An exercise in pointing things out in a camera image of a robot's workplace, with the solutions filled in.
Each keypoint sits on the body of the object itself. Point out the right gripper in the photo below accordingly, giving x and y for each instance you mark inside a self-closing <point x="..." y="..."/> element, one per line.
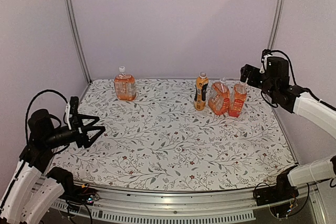
<point x="252" y="80"/>

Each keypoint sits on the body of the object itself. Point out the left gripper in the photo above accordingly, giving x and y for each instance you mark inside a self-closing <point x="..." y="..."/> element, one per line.
<point x="82" y="138"/>

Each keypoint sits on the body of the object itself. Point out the orange tea bottle front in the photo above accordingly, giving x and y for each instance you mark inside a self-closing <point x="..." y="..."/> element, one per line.
<point x="237" y="99"/>

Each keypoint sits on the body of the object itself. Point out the orange tea bottle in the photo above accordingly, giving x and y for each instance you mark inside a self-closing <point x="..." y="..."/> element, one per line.
<point x="219" y="97"/>
<point x="237" y="99"/>
<point x="124" y="85"/>

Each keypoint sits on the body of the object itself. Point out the milk tea bottle dark label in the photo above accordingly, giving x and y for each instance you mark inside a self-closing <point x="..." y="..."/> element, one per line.
<point x="200" y="93"/>

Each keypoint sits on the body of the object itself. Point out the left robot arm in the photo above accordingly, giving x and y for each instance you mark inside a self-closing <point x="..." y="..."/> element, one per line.
<point x="34" y="187"/>

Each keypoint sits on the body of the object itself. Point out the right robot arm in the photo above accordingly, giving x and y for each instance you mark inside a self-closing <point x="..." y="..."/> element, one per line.
<point x="276" y="80"/>

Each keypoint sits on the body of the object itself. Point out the floral tablecloth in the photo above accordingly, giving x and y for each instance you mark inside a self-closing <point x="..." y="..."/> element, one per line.
<point x="160" y="141"/>

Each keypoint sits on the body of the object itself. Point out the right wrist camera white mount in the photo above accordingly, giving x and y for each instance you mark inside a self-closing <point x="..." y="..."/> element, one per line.
<point x="264" y="56"/>

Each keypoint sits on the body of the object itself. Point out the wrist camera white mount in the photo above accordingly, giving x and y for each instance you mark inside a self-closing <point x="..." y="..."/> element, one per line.
<point x="71" y="109"/>
<point x="264" y="56"/>

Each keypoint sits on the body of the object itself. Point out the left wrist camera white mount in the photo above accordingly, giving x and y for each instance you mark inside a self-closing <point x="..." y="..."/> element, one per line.
<point x="71" y="109"/>

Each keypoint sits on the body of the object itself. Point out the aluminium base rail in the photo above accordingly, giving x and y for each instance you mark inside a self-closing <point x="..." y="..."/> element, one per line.
<point x="126" y="205"/>

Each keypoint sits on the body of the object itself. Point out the right aluminium corner post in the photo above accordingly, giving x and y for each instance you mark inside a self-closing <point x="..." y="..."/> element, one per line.
<point x="275" y="24"/>

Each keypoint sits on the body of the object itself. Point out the aluminium corner post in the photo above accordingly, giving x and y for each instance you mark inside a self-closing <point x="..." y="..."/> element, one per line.
<point x="275" y="24"/>
<point x="76" y="40"/>

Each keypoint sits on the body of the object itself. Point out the left aluminium corner post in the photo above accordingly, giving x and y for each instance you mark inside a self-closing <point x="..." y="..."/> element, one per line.
<point x="76" y="40"/>

